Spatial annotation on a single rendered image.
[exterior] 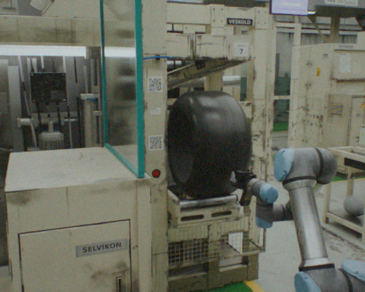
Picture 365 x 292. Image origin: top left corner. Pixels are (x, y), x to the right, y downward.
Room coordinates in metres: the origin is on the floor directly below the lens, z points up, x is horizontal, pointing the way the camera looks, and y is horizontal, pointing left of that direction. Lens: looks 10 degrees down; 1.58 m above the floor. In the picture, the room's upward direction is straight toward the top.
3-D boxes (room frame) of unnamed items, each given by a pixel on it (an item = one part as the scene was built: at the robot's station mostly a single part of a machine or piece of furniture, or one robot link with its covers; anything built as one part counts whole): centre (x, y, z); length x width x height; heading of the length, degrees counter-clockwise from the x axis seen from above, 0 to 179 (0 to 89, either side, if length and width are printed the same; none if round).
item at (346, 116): (6.27, -2.72, 0.62); 0.91 x 0.58 x 1.25; 111
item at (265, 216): (1.70, -0.37, 0.96); 0.11 x 0.08 x 0.11; 101
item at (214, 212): (2.07, -0.12, 0.84); 0.36 x 0.09 x 0.06; 111
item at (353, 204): (3.90, -1.75, 0.40); 0.60 x 0.35 x 0.80; 21
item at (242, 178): (1.85, -0.30, 1.07); 0.12 x 0.08 x 0.09; 21
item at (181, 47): (2.52, -0.09, 1.71); 0.61 x 0.25 x 0.15; 111
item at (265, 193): (1.70, -0.36, 1.06); 0.11 x 0.08 x 0.09; 21
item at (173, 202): (2.13, 0.09, 0.90); 0.40 x 0.03 x 0.10; 21
